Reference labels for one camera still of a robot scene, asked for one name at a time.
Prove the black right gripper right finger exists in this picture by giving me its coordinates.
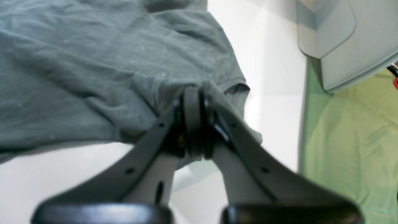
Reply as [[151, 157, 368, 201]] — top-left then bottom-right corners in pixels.
[[202, 90, 364, 224]]

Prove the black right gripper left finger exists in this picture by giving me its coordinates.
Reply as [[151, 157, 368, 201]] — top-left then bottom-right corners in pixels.
[[31, 87, 203, 224]]

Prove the dark grey t-shirt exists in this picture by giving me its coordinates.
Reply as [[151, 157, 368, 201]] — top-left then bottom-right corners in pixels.
[[1, 0, 250, 163]]

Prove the green cloth sheet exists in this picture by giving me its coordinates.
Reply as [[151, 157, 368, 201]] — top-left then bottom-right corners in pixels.
[[299, 57, 398, 224]]

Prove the grey cabinet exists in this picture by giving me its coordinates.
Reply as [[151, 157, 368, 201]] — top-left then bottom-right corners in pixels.
[[297, 0, 398, 93]]

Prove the red black clamp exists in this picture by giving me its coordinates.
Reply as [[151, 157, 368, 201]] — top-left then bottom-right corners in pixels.
[[387, 62, 398, 89]]

